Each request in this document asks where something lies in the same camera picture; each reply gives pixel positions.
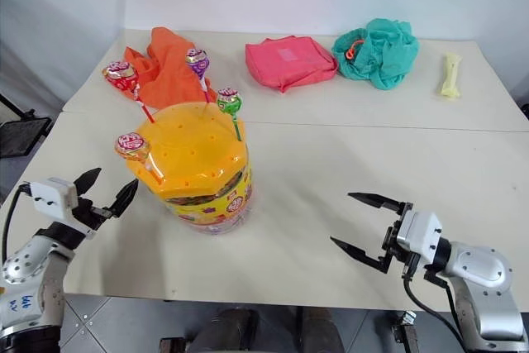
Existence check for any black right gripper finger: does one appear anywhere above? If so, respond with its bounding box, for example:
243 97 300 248
348 192 414 217
329 236 396 275

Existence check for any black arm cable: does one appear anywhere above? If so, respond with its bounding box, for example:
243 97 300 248
1 182 34 264
402 274 476 353

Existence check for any black metal stand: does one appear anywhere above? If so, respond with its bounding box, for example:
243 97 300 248
0 93 53 160

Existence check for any orange drawstring cord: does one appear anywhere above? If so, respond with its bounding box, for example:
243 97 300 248
344 39 367 61

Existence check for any pink and orange wrapped lollipop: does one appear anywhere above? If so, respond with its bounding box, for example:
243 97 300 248
114 132 164 185

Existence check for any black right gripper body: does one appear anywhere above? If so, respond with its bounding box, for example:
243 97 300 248
382 203 419 279

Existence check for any pale yellow wrapped tube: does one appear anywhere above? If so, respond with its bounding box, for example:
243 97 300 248
436 52 461 100

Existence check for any red wrapped lollipop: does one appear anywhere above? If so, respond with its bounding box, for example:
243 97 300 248
102 60 156 124

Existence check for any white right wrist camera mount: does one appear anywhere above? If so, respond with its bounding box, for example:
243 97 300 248
395 210 444 265

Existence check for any orange cloth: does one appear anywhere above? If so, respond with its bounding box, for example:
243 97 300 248
123 26 218 111

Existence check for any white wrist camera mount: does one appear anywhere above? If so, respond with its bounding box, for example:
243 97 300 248
395 210 444 265
29 177 79 222

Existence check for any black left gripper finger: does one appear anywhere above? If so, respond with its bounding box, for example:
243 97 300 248
107 179 140 219
74 167 102 198

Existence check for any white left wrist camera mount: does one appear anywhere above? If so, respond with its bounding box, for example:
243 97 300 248
29 177 79 222

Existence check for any pink fabric bag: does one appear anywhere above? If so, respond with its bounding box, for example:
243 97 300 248
245 36 340 94

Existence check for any small black block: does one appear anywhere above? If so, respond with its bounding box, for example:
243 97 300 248
159 336 188 353

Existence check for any teal drawstring cloth bag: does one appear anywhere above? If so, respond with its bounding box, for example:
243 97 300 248
331 17 421 91

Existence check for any green wrapped lollipop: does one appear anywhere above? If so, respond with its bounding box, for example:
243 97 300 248
216 88 245 141

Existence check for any purple wrapped lollipop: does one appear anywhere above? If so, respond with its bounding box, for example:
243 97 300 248
184 47 212 104

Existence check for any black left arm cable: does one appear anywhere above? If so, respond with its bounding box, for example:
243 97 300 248
1 182 34 264

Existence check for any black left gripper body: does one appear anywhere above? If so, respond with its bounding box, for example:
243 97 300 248
72 196 113 233

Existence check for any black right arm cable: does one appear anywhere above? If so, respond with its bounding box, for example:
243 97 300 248
402 274 476 353

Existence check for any lollipop jar with orange lid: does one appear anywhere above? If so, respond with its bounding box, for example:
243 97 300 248
132 101 254 236

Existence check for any black metal clamp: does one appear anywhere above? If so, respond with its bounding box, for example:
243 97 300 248
391 310 419 353

